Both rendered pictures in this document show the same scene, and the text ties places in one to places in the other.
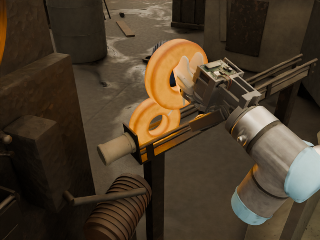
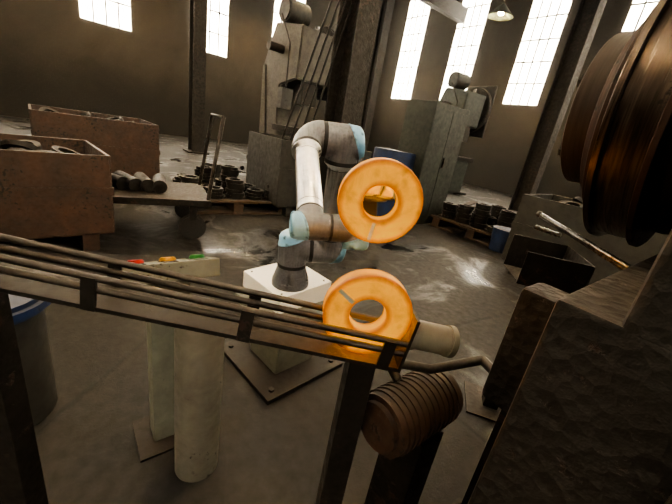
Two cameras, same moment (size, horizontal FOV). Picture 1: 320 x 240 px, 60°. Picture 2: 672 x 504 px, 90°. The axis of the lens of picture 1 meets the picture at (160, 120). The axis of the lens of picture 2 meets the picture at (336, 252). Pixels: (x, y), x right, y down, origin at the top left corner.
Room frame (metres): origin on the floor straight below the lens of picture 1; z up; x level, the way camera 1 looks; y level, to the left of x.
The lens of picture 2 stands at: (1.15, 0.20, 1.00)
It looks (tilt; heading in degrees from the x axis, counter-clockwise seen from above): 20 degrees down; 208
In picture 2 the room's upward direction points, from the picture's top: 10 degrees clockwise
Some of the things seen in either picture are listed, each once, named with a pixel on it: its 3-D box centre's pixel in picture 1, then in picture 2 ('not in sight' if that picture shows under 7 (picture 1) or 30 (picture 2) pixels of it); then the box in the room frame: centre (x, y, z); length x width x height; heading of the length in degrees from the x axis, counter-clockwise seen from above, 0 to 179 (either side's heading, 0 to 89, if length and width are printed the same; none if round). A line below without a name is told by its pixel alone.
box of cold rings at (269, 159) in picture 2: not in sight; (306, 173); (-2.36, -2.29, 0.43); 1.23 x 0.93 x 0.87; 157
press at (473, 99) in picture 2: not in sight; (455, 134); (-7.66, -1.84, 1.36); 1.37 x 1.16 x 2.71; 59
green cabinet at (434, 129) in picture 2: not in sight; (425, 165); (-3.41, -1.13, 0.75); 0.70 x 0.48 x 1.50; 159
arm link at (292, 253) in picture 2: not in sight; (295, 246); (0.13, -0.54, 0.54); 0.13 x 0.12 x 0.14; 132
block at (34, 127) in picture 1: (40, 165); (536, 355); (0.51, 0.29, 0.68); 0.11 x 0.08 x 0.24; 69
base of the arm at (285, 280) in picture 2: not in sight; (291, 272); (0.13, -0.54, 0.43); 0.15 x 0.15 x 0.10
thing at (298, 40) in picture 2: not in sight; (299, 97); (-3.89, -3.74, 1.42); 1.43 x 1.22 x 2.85; 74
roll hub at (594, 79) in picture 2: not in sight; (607, 114); (0.25, 0.27, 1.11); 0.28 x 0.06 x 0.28; 159
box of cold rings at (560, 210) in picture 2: not in sight; (584, 245); (-2.53, 0.72, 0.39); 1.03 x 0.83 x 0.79; 73
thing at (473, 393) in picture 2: not in sight; (516, 331); (-0.27, 0.31, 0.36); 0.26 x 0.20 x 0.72; 14
